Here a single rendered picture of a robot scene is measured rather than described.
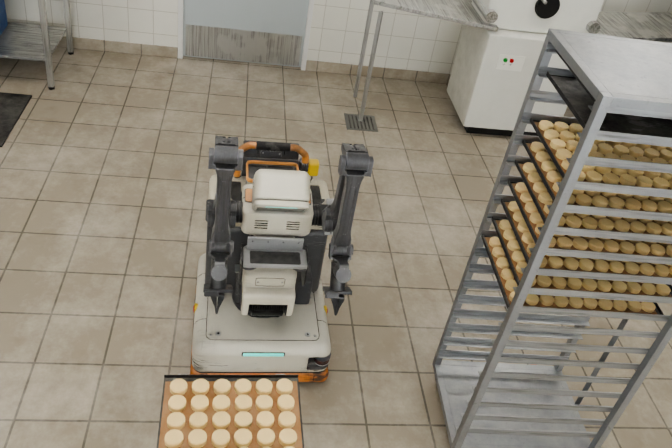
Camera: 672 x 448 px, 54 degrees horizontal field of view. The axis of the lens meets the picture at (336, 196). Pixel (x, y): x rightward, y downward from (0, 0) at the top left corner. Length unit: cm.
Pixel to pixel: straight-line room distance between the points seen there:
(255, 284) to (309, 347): 42
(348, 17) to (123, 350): 352
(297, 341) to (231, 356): 30
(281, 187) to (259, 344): 85
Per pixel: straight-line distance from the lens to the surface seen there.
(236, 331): 306
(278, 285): 283
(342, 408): 321
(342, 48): 592
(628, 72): 221
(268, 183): 246
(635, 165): 220
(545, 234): 222
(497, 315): 311
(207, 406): 203
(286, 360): 306
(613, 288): 260
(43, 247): 396
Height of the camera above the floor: 255
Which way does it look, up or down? 35 degrees down
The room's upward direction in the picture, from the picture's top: 10 degrees clockwise
